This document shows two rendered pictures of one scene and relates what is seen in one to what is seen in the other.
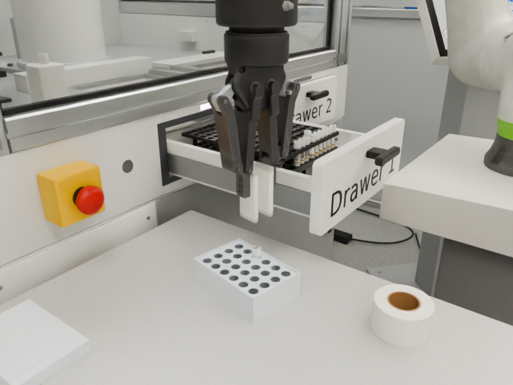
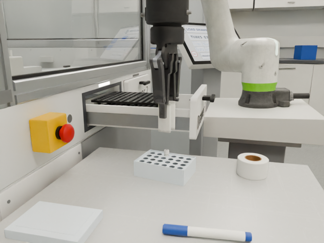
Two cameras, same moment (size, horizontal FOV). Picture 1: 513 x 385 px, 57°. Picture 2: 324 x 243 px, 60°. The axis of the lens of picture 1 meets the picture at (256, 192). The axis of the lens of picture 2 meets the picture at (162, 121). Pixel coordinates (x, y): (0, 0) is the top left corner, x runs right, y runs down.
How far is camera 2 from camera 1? 0.28 m
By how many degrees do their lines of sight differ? 24
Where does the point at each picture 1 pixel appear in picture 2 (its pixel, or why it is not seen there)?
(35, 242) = (27, 168)
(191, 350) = (162, 203)
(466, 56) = (222, 56)
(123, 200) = not seen: hidden behind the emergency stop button
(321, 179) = (195, 107)
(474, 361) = (291, 178)
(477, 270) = not seen: hidden behind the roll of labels
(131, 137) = (71, 100)
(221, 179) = (127, 120)
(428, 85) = not seen: hidden behind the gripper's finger
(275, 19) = (184, 18)
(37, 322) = (58, 209)
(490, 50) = (235, 51)
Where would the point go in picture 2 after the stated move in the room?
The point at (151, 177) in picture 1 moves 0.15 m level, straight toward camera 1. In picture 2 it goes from (79, 126) to (103, 141)
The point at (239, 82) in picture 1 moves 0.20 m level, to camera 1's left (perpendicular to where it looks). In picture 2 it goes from (165, 51) to (64, 52)
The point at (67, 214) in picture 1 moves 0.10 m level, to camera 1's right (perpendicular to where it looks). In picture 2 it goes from (52, 143) to (101, 138)
